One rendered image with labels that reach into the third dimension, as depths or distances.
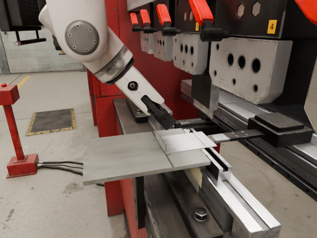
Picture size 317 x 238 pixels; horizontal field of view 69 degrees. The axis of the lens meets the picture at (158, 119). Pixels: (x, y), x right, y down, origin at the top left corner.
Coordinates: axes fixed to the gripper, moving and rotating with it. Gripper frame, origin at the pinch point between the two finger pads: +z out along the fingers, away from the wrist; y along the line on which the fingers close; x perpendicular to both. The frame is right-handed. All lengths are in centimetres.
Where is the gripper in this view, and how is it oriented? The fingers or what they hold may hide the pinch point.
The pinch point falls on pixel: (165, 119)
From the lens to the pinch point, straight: 53.5
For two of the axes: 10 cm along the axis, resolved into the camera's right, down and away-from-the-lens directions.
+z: 6.2, 6.5, 4.4
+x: -7.4, 6.7, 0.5
